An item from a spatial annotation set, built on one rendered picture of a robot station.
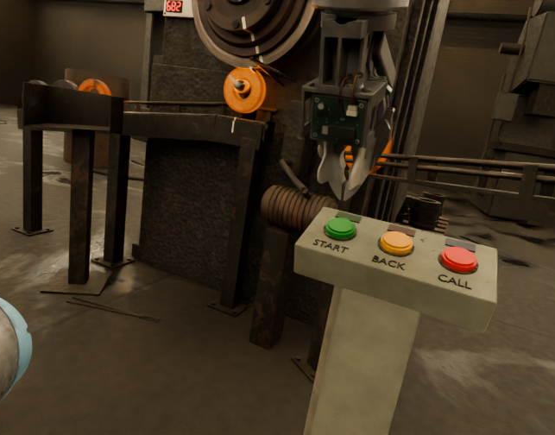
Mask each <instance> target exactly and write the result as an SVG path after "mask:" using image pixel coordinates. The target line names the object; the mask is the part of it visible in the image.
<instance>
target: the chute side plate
mask: <svg viewBox="0 0 555 435"><path fill-rule="evenodd" d="M17 120H18V129H22V110H18V111H17ZM215 120H216V122H215ZM233 121H235V120H230V119H225V118H220V117H187V116H161V115H134V114H123V134H122V135H120V136H143V137H157V138H171V139H185V140H199V141H213V142H221V143H226V144H230V145H235V146H239V147H241V140H242V138H247V139H252V140H256V146H255V149H256V150H260V148H261V142H262V131H263V125H260V124H255V123H246V122H240V121H235V122H234V129H233V132H231V131H232V124H233ZM31 129H32V130H46V131H59V132H72V130H71V129H51V128H36V127H31ZM95 134H102V135H109V134H110V133H108V132H102V131H95Z"/></svg>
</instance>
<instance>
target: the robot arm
mask: <svg viewBox="0 0 555 435"><path fill-rule="evenodd" d="M408 4H409V0H312V6H313V7H314V8H316V9H325V11H322V12H321V25H320V27H321V28H322V29H321V44H320V60H319V76H318V78H316V79H314V80H313V81H311V82H309V83H307V84H306V85H303V86H302V93H301V119H300V137H304V136H305V135H306V134H307V133H309V132H310V137H311V139H313V140H317V141H318V143H319V145H320V147H321V148H322V161H321V163H320V165H319V167H318V182H319V183H320V184H323V183H325V182H327V181H329V184H330V186H331V189H332V191H333V192H334V193H335V194H336V196H337V198H338V199H340V200H344V201H346V200H347V199H349V198H350V197H351V196H352V195H354V194H355V193H356V192H357V190H358V189H359V188H360V186H361V185H362V183H363V182H364V181H365V179H366V178H367V176H368V175H369V173H370V171H371V169H372V168H373V166H374V165H375V164H376V162H377V161H378V159H379V158H380V156H381V155H382V153H383V151H384V150H385V148H386V147H387V145H388V143H389V141H390V138H391V135H392V131H393V114H394V111H395V108H391V107H388V95H389V94H390V93H391V92H392V91H393V90H392V88H393V85H394V79H395V75H396V71H395V68H394V62H393V60H392V57H391V53H390V51H389V47H388V42H387V39H386V35H385V33H384V32H383V31H386V30H391V29H394V28H395V22H396V17H397V13H396V12H393V10H400V9H405V8H406V7H407V6H408ZM308 98H309V103H308V121H307V122H306V123H305V110H306V100H307V99H308ZM347 146H351V148H350V152H351V153H352V157H353V162H352V165H351V167H350V169H349V171H348V173H349V180H348V181H347V179H346V178H345V177H344V169H345V167H346V163H345V161H344V151H345V149H346V148H347ZM27 328H28V326H27V324H26V322H25V320H24V319H23V317H22V315H21V314H20V313H19V312H18V311H17V310H16V309H15V308H14V307H13V306H12V305H11V304H10V303H8V302H7V301H5V300H3V299H1V298H0V401H1V400H2V399H3V398H4V397H5V396H6V395H7V394H8V392H9V391H10V390H11V389H12V387H13V386H14V385H15V384H16V382H17V381H18V380H19V379H20V378H21V377H22V375H23V374H24V372H25V371H26V369H27V367H28V365H29V362H30V359H31V355H32V338H31V335H30V333H28V332H27Z"/></svg>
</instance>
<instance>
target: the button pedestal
mask: <svg viewBox="0 0 555 435"><path fill-rule="evenodd" d="M338 212H339V210H335V209H332V208H328V207H323V208H322V210H321V211H320V212H319V213H318V215H317V216H316V217H315V218H314V219H313V221H312V222H311V223H310V225H309V226H308V227H307V229H306V230H305V232H304V233H303V234H302V235H301V237H300V238H299V240H298V241H297V242H296V244H295V245H294V267H293V271H294V272H295V273H296V274H302V275H304V276H307V277H310V278H313V279H315V280H318V281H323V282H326V283H329V284H332V285H334V286H337V287H341V288H342V292H341V296H340V300H339V304H338V309H337V316H336V320H335V324H334V328H333V333H332V337H331V344H330V348H329V352H328V357H327V360H326V365H325V372H324V376H323V381H322V384H321V389H320V393H319V397H318V404H317V408H316V413H315V416H314V421H313V425H312V432H311V435H388V431H389V428H390V425H391V421H392V418H393V415H394V410H395V406H396V403H397V400H398V396H399V393H400V387H401V384H402V381H403V378H404V374H405V371H406V368H407V362H408V359H409V356H410V352H411V349H412V346H413V340H414V337H415V334H416V331H417V327H418V324H419V318H420V315H421V313H423V314H425V315H428V316H431V317H434V318H438V319H441V320H444V321H447V322H450V323H453V324H455V325H460V326H462V327H465V328H469V329H471V330H474V331H479V332H485V331H486V328H487V326H488V324H489V321H490V319H491V316H492V314H493V312H494V309H495V307H496V304H497V269H498V250H497V249H495V248H490V247H487V246H483V245H480V244H476V243H471V244H475V245H476V252H475V253H474V252H471V253H472V254H473V255H474V256H475V257H476V259H477V264H476V267H475V269H473V270H471V271H469V272H461V271H457V270H454V269H451V268H448V267H447V266H446V265H444V264H443V262H442V261H441V254H442V251H443V250H444V249H447V248H449V247H450V246H447V245H445V241H446V238H450V239H453V240H458V241H461V242H465V243H470V242H466V241H463V240H459V239H456V238H451V237H447V236H441V235H438V234H434V233H431V232H427V231H423V230H417V229H413V228H409V227H406V226H402V225H398V224H393V225H397V226H400V227H404V228H408V229H412V230H416V232H415V235H414V237H412V236H409V237H410V238H411V239H412V241H413V247H412V249H411V251H410V252H408V253H406V254H394V253H390V252H388V251H386V250H385V249H384V248H383V247H382V246H381V244H380V241H381V237H382V235H383V234H385V233H388V232H390V231H388V226H389V225H390V224H392V223H389V222H385V221H381V220H378V219H373V218H370V217H364V216H360V215H357V214H353V213H349V212H346V211H341V212H344V213H348V214H351V215H355V216H358V217H362V220H361V221H360V223H355V222H352V223H353V224H354V225H355V226H356V231H355V234H354V235H353V236H351V237H348V238H336V237H333V236H330V235H329V234H328V233H327V232H326V230H325V226H326V223H327V222H328V221H329V220H331V219H333V218H335V216H336V215H337V213H338Z"/></svg>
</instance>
